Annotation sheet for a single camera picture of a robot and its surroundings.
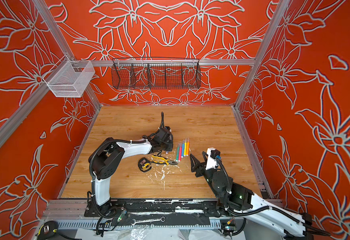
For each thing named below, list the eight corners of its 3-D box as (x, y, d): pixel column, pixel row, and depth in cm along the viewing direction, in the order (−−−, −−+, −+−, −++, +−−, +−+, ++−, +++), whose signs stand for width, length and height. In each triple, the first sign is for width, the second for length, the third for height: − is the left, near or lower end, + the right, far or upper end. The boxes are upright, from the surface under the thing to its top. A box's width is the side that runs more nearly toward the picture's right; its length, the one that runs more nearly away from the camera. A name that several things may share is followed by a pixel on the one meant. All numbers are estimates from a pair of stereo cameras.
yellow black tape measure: (135, 165, 89) (134, 163, 87) (144, 157, 93) (143, 155, 90) (145, 174, 86) (144, 173, 83) (153, 166, 89) (153, 164, 87)
